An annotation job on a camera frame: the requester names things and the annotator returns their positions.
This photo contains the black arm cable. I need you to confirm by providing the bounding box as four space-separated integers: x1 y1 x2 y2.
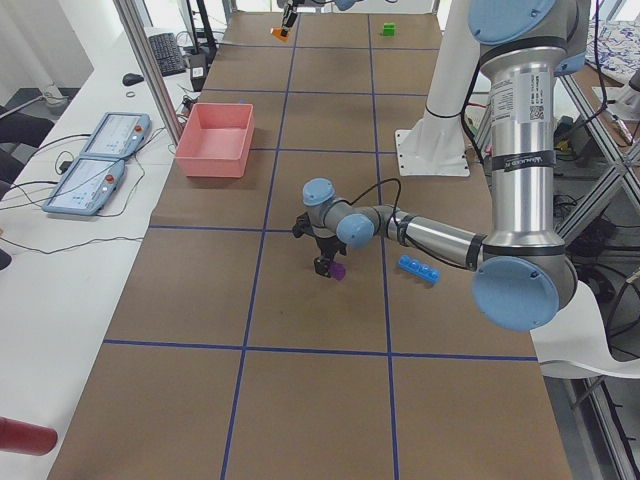
349 178 476 271

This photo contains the blue teach pendant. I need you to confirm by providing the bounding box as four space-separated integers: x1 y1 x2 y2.
81 112 151 159
42 156 125 216

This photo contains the aluminium frame post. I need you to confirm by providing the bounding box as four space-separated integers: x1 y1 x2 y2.
113 0 183 147

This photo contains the white camera post with base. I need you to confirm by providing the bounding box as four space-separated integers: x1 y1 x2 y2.
395 0 480 177

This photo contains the long blue block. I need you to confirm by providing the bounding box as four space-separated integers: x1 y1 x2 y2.
397 255 441 285

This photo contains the red cylinder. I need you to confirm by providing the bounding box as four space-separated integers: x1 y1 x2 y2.
1 417 58 456

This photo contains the lower blue teach pendant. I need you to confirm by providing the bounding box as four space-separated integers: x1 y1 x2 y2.
42 156 125 216

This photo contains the purple block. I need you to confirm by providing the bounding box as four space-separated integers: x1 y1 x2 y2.
329 262 346 281

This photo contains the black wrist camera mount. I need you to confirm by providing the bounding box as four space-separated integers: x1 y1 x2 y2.
291 212 314 239

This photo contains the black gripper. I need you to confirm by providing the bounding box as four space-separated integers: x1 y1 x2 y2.
314 236 347 278

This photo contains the orange block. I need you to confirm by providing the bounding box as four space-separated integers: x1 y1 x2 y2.
270 26 290 42

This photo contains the white chair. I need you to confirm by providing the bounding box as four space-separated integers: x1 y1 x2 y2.
530 282 639 379

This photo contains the black computer mouse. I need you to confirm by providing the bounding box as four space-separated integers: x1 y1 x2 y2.
122 73 144 86

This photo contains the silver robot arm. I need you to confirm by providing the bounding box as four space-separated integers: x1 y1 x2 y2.
292 1 590 331
276 0 357 30

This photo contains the black keyboard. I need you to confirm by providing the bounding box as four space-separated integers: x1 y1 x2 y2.
148 32 186 77

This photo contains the pink plastic box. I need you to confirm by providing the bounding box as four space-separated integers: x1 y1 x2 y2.
175 103 255 179

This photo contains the green block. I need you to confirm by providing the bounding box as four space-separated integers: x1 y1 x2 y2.
381 22 396 36

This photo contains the upper blue teach pendant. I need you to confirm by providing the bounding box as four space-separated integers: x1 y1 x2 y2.
81 112 151 159

